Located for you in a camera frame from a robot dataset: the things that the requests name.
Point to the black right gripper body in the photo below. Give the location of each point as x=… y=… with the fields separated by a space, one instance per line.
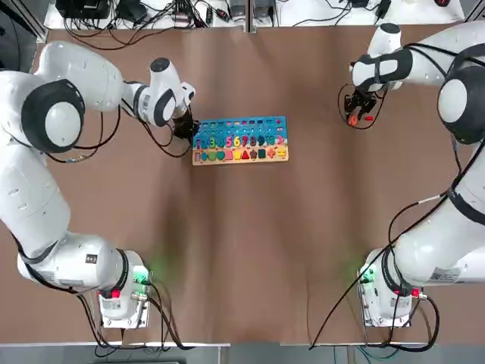
x=363 y=97

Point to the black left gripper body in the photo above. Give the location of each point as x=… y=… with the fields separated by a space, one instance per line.
x=183 y=117

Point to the orange number ten piece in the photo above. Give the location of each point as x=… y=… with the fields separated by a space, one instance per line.
x=352 y=120

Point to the colourful wooden toy board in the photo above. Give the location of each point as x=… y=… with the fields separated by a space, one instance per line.
x=242 y=127

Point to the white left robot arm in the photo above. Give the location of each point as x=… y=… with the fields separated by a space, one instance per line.
x=38 y=189

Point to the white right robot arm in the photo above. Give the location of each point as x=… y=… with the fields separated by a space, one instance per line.
x=432 y=250

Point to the blue diamond piece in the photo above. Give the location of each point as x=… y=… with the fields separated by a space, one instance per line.
x=205 y=155

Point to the green circle piece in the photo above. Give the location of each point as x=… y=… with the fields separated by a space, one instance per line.
x=213 y=155

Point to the teal heart piece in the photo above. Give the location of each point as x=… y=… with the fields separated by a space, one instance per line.
x=221 y=155

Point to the pink number five piece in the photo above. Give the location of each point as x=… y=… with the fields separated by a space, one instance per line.
x=228 y=142

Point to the pink trapezoid piece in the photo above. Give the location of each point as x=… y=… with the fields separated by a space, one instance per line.
x=229 y=155

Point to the yellow number six piece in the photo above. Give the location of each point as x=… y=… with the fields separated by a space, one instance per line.
x=237 y=141

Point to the yellow shape piece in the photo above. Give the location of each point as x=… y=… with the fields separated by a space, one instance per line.
x=237 y=154

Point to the red number seven piece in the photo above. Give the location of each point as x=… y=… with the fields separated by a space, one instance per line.
x=245 y=141

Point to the red triangle piece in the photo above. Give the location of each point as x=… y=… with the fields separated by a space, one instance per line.
x=245 y=154

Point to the number eight piece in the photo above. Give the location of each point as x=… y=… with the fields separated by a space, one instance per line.
x=253 y=140

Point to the brown pentagon piece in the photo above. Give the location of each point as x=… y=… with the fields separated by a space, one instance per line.
x=253 y=153

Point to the number nine piece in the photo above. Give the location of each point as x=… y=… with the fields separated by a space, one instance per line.
x=261 y=140

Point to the pink greater-than sign piece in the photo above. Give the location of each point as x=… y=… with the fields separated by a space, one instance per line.
x=279 y=139

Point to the orange plus sign piece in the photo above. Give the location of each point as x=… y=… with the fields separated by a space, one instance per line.
x=271 y=152

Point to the yellow equals sign piece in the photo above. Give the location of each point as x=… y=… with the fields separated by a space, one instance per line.
x=280 y=152

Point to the black power adapter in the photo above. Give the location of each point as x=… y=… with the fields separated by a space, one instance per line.
x=382 y=8
x=358 y=3

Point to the flat black adapter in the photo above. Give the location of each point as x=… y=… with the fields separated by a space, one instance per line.
x=130 y=10

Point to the red round object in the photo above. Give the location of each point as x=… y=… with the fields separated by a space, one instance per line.
x=442 y=2

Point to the black power supply box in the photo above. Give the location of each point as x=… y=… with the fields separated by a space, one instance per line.
x=265 y=8

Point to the black box device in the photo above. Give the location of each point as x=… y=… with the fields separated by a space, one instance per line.
x=83 y=9

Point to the aluminium post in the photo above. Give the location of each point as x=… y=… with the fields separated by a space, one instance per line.
x=251 y=19

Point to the aluminium frame rail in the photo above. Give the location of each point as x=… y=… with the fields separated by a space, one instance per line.
x=38 y=22
x=475 y=15

